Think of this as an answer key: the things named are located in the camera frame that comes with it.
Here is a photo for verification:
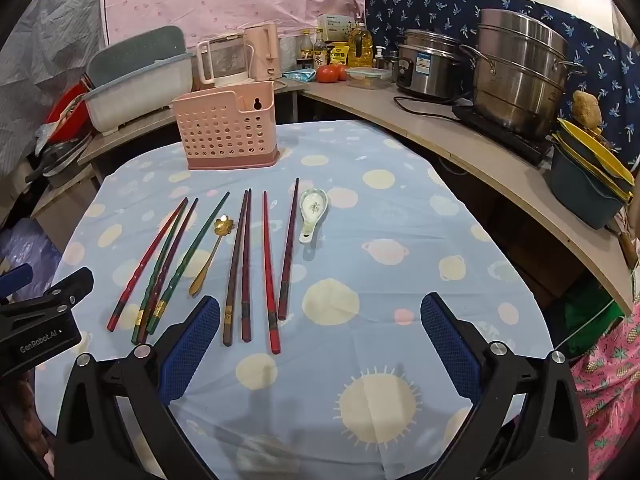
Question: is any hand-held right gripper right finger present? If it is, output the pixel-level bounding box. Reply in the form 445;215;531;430
420;292;591;480

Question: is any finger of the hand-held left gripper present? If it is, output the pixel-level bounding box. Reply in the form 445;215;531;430
42;267;96;312
0;263;35;302

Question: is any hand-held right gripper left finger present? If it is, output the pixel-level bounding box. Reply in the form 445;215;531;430
52;296;223;480

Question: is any brown chopstick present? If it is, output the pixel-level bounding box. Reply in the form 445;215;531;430
222;189;249;348

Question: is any green and red chopstick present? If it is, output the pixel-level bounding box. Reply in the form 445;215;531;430
131;200;191;345

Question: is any dark maroon chopstick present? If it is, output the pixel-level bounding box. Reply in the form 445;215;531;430
137;197;200;345

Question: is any red chopstick dark band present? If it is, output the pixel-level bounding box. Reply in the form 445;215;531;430
262;190;282;356

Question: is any gold flower spoon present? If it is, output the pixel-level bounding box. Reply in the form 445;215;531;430
188;215;236;297

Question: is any white ceramic spoon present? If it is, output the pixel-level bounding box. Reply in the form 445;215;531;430
298;188;329;245

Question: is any pink perforated utensil holder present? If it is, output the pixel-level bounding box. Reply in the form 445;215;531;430
171;80;277;171

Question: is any blue plastic bag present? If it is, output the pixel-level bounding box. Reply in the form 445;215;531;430
0;217;63;286

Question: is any steel pan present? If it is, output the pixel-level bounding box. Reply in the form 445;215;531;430
25;132;93;181

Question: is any blue printed tablecloth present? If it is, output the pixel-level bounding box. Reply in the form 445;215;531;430
32;120;556;480

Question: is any green plastic bag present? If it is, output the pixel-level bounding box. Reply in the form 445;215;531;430
562;280;626;356

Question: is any pink pineapple print cloth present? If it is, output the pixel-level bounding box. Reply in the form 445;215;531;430
570;305;640;480

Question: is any red plastic basket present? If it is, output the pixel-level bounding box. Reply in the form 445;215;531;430
47;82;93;126

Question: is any white dish drainer box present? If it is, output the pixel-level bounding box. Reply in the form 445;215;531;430
82;25;197;135

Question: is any blue-grey plastic basin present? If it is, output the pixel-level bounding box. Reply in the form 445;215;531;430
549;145;628;231

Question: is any beige wooden counter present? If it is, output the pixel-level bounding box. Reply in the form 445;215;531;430
282;77;636;318

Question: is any black induction cooker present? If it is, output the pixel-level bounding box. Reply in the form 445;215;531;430
451;104;556;168

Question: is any grey plastic sheet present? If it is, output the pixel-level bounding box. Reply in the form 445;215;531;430
0;0;108;161

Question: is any stack of yellow teal bowls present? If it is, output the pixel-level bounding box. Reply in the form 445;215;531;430
552;117;636;201

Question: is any white glass kettle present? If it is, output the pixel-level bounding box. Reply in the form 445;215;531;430
195;32;251;88

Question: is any brown loofah sponge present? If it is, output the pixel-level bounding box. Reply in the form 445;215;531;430
571;90;603;128

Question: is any steel rice cooker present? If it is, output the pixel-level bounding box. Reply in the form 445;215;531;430
395;29;463;101

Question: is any large steel steamer pot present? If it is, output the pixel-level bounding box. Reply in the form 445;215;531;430
459;7;586;141

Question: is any clear plastic food container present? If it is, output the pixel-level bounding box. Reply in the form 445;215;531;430
345;66;392;90

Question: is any pink electric kettle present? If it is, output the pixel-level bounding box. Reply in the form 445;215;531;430
243;22;280;81

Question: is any cooking oil bottle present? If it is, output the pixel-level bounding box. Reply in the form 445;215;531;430
347;20;376;68

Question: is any dark soy sauce bottle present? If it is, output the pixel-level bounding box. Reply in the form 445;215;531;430
312;27;330;68

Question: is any navy palm print cloth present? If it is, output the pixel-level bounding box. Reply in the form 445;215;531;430
364;0;640;171

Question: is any white and green box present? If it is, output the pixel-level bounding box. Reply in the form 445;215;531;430
316;12;358;43

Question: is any black power cable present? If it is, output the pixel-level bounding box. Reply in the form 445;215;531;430
392;95;468;123

